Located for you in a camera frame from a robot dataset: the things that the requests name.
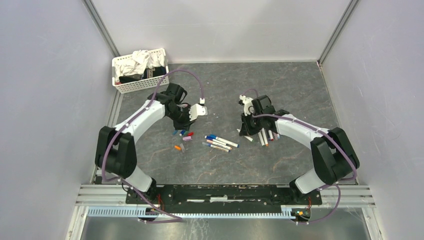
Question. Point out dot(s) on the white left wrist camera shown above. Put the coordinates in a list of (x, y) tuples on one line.
[(197, 110)]

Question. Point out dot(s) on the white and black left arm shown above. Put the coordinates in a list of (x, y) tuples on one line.
[(116, 146)]

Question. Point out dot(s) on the green capped marker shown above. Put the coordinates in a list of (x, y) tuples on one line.
[(247, 137)]

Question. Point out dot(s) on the blue capped acrylic marker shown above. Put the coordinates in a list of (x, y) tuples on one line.
[(230, 143)]

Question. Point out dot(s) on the white crumpled cloth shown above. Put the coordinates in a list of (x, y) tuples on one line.
[(138, 62)]

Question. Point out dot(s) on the navy capped white marker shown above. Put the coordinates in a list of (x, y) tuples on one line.
[(210, 138)]

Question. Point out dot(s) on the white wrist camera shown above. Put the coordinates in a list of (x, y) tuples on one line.
[(247, 104), (197, 110)]

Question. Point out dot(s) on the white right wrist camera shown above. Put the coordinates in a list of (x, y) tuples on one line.
[(247, 104)]

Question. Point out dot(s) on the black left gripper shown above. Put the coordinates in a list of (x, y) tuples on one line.
[(186, 124)]

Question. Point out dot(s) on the clear pen cap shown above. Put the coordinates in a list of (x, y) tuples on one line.
[(182, 147)]

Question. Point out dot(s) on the clear capped blue marker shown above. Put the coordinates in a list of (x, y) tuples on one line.
[(216, 147)]

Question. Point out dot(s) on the dark item in basket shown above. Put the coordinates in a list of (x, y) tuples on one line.
[(147, 74)]

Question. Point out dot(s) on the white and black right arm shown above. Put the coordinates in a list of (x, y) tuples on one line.
[(334, 159)]

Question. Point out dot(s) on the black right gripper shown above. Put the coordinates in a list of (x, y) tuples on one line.
[(246, 130)]

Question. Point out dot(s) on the orange capped white marker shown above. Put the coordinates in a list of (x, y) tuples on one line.
[(264, 137)]

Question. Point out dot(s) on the peach capped marker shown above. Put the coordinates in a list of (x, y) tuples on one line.
[(219, 144)]

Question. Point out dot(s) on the white plastic basket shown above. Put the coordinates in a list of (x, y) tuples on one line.
[(136, 85)]

